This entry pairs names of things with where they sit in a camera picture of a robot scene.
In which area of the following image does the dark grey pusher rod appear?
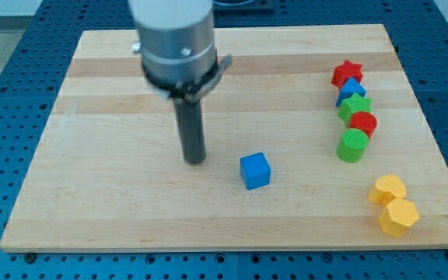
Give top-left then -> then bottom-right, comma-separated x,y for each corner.
173,99 -> 206,164

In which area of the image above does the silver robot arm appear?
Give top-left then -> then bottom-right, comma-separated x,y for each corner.
128,0 -> 232,164

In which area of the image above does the blue cube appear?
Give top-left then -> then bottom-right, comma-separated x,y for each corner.
240,152 -> 271,191

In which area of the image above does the wooden board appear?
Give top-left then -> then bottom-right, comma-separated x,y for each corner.
0,24 -> 448,253

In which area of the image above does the red star block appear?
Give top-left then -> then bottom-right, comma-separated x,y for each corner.
331,60 -> 363,89

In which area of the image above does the green star block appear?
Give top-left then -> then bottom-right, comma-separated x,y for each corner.
338,93 -> 373,127

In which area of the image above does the green cylinder block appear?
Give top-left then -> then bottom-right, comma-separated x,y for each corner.
336,128 -> 369,163

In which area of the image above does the red cylinder block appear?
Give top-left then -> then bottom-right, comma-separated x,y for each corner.
348,111 -> 378,139

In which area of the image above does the yellow hexagon block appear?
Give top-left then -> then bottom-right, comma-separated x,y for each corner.
378,198 -> 420,238

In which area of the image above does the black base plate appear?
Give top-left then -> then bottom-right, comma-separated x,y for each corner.
212,0 -> 275,12

